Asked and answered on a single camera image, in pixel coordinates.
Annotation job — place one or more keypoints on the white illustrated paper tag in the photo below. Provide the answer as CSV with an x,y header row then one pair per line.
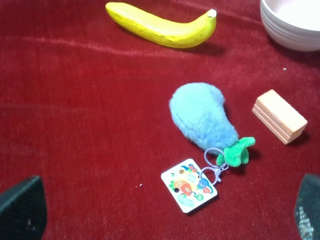
x,y
189,187

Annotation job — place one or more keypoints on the pink plastic bowl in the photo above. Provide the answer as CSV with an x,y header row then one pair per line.
x,y
293,24

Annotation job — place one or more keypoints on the red velvet tablecloth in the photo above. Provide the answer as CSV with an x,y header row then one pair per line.
x,y
85,105

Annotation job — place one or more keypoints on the blue plush eggplant keychain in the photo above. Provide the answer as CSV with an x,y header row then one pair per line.
x,y
197,109

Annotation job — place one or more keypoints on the orange wafer block toy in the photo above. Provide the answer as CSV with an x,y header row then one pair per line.
x,y
282,119

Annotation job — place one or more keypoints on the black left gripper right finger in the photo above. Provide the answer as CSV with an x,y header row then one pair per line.
x,y
307,208

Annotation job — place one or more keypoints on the yellow toy banana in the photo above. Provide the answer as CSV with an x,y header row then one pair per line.
x,y
162,31

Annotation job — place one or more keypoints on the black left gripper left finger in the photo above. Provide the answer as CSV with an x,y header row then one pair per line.
x,y
23,210

